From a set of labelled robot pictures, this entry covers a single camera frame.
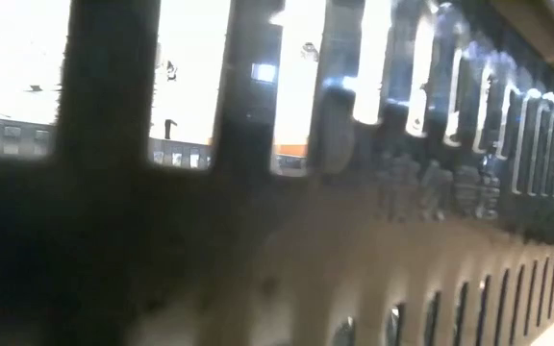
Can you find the grey background cabinet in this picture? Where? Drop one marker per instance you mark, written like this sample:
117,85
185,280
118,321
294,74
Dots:
7,137

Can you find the black slotted plastic basket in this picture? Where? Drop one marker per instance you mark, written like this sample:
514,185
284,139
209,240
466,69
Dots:
113,216

